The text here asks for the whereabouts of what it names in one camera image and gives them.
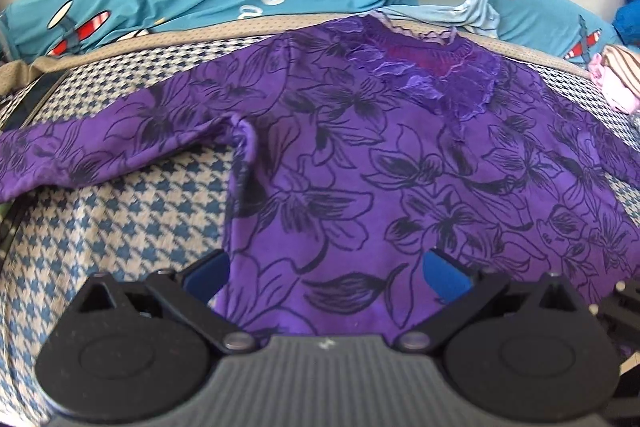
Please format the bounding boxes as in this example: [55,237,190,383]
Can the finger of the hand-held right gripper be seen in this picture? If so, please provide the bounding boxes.
[590,279,640,358]

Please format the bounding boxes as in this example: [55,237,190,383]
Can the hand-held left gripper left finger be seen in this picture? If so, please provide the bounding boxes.
[75,249,261,353]

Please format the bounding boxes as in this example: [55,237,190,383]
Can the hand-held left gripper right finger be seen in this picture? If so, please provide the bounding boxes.
[395,247,583,353]

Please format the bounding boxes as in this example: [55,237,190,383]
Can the purple floral shirt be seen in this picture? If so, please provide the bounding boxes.
[0,14,640,358]

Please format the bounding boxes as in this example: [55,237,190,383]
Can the pink garment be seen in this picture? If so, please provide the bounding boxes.
[587,54,640,112]

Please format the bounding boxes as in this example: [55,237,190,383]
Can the black smartphone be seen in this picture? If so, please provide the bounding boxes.
[0,72,66,128]

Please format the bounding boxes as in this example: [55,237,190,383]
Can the beige striped knit garment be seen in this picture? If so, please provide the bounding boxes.
[600,44,640,100]

